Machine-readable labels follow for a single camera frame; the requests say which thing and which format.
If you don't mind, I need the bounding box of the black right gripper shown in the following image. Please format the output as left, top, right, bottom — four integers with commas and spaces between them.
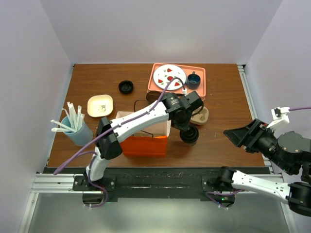
222, 116, 293, 171

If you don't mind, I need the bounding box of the beige pulp cup carrier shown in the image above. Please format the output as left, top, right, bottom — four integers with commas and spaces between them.
190, 107, 209, 125

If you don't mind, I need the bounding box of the orange paper bag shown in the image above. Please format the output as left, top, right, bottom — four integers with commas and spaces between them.
111, 102, 171, 157

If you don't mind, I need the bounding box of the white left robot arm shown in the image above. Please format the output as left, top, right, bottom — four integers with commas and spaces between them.
83, 91, 204, 190

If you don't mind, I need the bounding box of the dark blue ceramic mug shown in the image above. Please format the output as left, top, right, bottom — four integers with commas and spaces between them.
186, 71, 201, 90

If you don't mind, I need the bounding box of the white watermelon pattern plate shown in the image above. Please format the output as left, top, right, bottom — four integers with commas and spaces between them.
153, 65, 187, 91

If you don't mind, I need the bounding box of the pink serving tray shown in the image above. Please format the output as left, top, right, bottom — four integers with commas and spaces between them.
147, 63, 207, 100

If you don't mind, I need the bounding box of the cream square bowl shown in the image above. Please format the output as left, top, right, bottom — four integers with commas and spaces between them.
87, 94, 113, 117

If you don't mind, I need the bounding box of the light blue straw cup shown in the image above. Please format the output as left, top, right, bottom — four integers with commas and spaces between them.
64, 121, 93, 146

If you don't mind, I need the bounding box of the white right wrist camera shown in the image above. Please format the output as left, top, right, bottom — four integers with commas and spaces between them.
267, 107, 290, 132

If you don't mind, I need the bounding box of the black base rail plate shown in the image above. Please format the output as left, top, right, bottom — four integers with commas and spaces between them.
72, 166, 245, 203

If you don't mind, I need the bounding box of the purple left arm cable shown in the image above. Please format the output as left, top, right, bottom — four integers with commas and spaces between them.
52, 76, 188, 208

